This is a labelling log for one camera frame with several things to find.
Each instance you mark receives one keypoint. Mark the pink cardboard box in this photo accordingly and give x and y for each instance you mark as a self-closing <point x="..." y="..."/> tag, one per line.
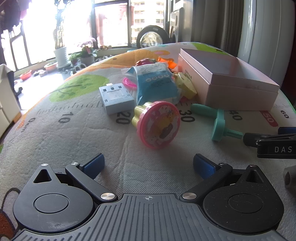
<point x="231" y="76"/>

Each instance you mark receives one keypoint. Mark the white tall plant pot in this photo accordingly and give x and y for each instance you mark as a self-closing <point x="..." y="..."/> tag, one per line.
<point x="61" y="55"/>

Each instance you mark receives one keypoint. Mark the teal plastic toy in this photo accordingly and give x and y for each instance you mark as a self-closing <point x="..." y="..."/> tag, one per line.
<point x="218" y="120"/>

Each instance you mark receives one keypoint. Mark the red basin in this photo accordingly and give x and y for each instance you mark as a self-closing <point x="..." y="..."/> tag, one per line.
<point x="26" y="75"/>

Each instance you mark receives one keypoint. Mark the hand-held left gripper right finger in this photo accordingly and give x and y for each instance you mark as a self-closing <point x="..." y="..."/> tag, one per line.
<point x="204" y="165"/>

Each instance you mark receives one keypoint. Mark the blue plastic packet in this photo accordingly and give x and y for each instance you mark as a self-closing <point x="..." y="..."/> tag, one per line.
<point x="153" y="81"/>

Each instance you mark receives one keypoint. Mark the printed play mat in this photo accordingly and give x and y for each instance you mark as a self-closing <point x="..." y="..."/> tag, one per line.
<point x="69" y="139"/>

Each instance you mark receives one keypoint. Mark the grey adapter box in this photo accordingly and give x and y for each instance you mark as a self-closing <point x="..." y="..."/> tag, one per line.
<point x="115" y="98"/>

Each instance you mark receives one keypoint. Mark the pink round toy stamp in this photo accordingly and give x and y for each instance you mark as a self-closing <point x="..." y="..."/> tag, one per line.
<point x="159" y="124"/>

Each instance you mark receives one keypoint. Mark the round mirror black frame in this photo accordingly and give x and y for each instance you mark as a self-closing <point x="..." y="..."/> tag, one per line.
<point x="151" y="37"/>

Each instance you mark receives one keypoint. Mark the yellow toy stamp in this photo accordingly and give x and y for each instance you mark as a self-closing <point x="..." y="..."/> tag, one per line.
<point x="185" y="84"/>

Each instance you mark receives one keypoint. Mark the orange plastic toy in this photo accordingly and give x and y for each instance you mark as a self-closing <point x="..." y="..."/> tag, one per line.
<point x="167" y="62"/>

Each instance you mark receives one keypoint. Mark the pink basin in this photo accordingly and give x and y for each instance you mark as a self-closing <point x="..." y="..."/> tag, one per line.
<point x="50" y="66"/>

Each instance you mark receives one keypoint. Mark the white standing air conditioner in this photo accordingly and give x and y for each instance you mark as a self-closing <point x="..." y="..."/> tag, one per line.
<point x="266" y="34"/>

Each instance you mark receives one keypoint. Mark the pink toy figure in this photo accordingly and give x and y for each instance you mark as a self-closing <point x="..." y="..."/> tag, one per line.
<point x="145" y="62"/>

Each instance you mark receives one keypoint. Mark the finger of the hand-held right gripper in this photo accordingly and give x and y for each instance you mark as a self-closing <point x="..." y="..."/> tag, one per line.
<point x="257" y="139"/>
<point x="288" y="131"/>

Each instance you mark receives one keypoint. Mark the black window frame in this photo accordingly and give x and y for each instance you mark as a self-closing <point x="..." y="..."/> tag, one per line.
<point x="128" y="23"/>

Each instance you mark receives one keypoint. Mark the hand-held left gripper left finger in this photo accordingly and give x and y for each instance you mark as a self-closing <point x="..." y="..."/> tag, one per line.
<point x="93" y="165"/>

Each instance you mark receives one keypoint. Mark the potted pink flowers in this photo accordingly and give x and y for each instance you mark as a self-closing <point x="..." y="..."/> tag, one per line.
<point x="87" y="52"/>

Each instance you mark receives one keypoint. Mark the grey washing machine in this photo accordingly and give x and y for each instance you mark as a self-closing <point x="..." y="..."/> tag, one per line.
<point x="180" y="23"/>

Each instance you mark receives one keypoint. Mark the grey curtain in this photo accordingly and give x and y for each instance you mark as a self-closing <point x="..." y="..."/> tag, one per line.
<point x="215" y="23"/>

